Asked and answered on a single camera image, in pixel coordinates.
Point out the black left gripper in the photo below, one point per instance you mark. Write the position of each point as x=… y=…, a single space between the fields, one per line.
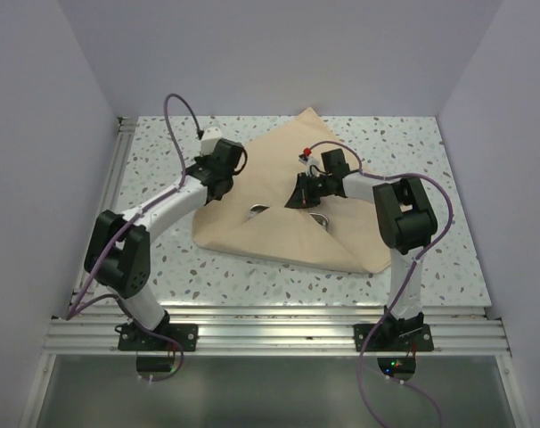
x=201 y=160

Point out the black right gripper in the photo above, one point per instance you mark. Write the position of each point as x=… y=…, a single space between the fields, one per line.
x=301 y=197

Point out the stainless steel tray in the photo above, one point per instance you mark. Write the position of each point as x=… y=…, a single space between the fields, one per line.
x=320 y=219

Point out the beige cloth mat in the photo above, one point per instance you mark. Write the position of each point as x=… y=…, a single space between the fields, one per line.
x=352 y=244

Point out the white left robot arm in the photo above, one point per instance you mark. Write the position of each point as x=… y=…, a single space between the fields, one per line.
x=119 y=251

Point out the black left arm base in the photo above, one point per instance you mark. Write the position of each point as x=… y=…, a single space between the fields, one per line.
x=160 y=352

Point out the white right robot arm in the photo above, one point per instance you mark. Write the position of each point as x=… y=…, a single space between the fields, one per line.
x=405 y=218

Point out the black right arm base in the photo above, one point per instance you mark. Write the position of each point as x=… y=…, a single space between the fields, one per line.
x=402 y=338

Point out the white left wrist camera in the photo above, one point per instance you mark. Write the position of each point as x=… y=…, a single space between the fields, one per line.
x=209 y=139

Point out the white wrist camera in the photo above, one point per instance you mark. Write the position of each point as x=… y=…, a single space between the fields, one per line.
x=209 y=139
x=307 y=159

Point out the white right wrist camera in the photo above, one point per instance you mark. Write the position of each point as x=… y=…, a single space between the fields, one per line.
x=307 y=159

